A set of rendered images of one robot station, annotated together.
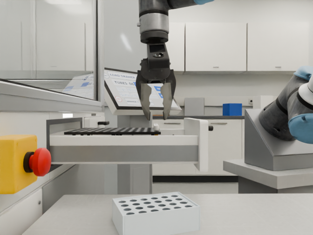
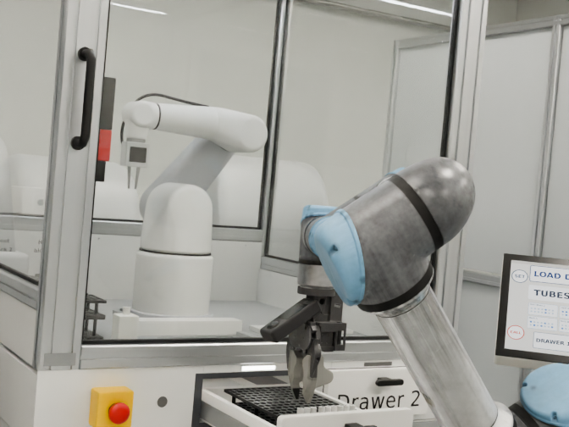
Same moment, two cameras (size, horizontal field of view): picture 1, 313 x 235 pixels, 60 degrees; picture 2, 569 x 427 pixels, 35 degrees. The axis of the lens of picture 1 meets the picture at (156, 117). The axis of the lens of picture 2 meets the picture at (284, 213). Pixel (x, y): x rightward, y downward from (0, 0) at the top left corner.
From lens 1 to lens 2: 1.50 m
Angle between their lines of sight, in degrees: 60
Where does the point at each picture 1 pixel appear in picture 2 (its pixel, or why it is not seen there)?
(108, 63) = not seen: outside the picture
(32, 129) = (165, 383)
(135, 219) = not seen: outside the picture
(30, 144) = (119, 397)
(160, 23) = (306, 277)
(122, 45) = not seen: outside the picture
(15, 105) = (135, 363)
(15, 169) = (97, 413)
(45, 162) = (116, 414)
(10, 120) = (129, 374)
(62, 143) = (208, 402)
